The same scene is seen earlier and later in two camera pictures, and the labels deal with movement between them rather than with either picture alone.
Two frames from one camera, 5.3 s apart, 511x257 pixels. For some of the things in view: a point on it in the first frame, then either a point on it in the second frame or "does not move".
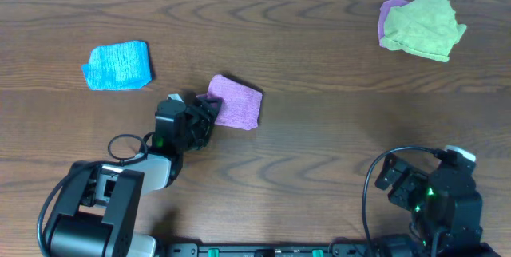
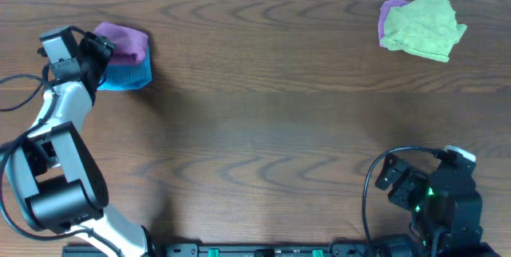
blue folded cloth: (119, 66) does not move
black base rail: (270, 250) does not move
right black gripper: (399, 194) does not move
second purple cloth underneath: (383, 13) does not move
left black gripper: (200, 120) to (101, 48)
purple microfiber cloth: (240, 104) to (129, 46)
